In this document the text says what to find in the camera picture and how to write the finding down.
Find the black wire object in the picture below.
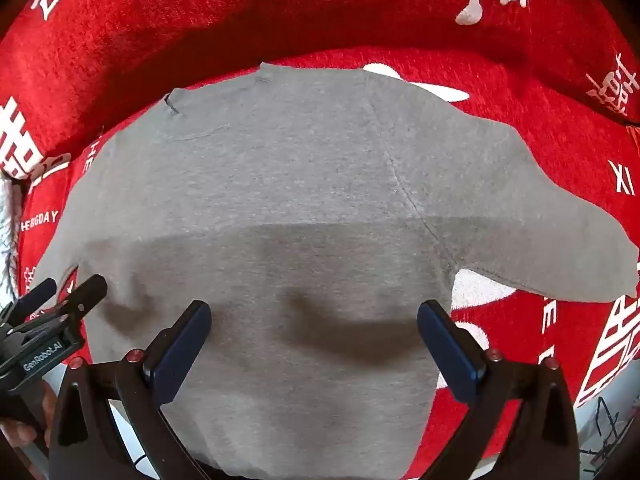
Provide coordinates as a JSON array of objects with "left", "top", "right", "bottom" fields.
[{"left": 582, "top": 394, "right": 632, "bottom": 476}]

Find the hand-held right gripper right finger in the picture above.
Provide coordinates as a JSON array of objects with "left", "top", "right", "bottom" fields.
[{"left": 416, "top": 300, "right": 582, "bottom": 480}]

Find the grey sweater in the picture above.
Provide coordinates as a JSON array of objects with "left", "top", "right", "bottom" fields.
[{"left": 35, "top": 61, "right": 640, "bottom": 480}]

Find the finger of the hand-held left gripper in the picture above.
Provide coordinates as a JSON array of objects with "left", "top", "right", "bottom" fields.
[
  {"left": 27, "top": 274, "right": 109, "bottom": 328},
  {"left": 9, "top": 278, "right": 57, "bottom": 322}
]

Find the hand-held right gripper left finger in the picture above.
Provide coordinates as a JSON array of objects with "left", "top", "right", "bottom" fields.
[{"left": 49, "top": 300, "right": 213, "bottom": 480}]

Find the white fluffy cloth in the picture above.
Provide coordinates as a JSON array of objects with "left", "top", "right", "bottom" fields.
[{"left": 0, "top": 170, "right": 27, "bottom": 311}]

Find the red printed blanket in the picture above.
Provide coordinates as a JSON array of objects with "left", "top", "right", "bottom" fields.
[{"left": 0, "top": 0, "right": 640, "bottom": 480}]

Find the person's left hand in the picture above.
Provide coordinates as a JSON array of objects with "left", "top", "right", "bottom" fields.
[{"left": 0, "top": 379, "right": 58, "bottom": 456}]

